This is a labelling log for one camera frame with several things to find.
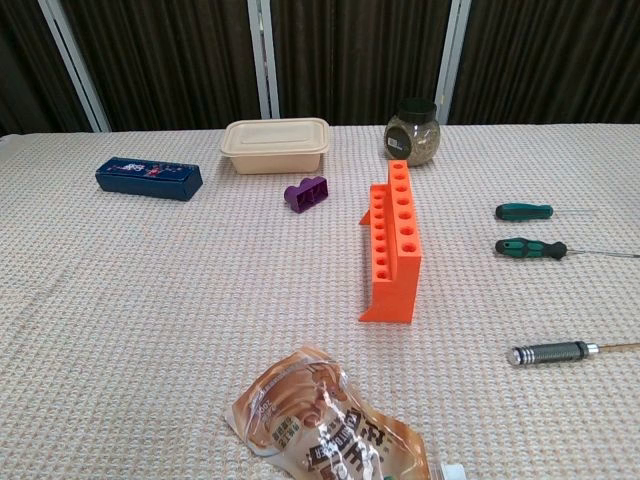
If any brown peanut butter pouch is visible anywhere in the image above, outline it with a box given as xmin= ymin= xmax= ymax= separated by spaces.
xmin=221 ymin=343 xmax=469 ymax=480

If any green handled screwdriver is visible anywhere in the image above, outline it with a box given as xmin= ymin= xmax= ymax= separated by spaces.
xmin=494 ymin=202 xmax=596 ymax=222

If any dark brown curtain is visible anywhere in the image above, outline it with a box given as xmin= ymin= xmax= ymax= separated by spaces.
xmin=0 ymin=0 xmax=640 ymax=135

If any silver metal screwdriver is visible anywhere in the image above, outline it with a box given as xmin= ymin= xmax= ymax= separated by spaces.
xmin=508 ymin=341 xmax=640 ymax=370

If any glass jar with black lid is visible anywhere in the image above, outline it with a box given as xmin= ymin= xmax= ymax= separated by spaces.
xmin=383 ymin=98 xmax=442 ymax=168

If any purple plastic block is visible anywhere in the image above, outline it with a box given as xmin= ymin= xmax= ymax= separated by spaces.
xmin=283 ymin=176 xmax=328 ymax=215

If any dark blue cardboard box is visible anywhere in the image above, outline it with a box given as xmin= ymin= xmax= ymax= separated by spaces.
xmin=95 ymin=156 xmax=204 ymax=203

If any white frame post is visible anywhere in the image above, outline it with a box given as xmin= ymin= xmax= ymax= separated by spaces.
xmin=433 ymin=0 xmax=474 ymax=125
xmin=37 ymin=0 xmax=112 ymax=133
xmin=248 ymin=0 xmax=281 ymax=121

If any beige woven tablecloth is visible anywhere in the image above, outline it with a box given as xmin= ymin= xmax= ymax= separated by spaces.
xmin=0 ymin=122 xmax=640 ymax=480

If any orange tool holder rack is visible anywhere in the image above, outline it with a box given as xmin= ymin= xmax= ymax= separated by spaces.
xmin=358 ymin=159 xmax=424 ymax=325

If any green and black screwdriver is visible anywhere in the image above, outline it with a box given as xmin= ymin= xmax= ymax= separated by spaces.
xmin=494 ymin=238 xmax=640 ymax=262

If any beige lidded food container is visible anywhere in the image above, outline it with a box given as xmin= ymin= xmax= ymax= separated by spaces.
xmin=220 ymin=117 xmax=331 ymax=176

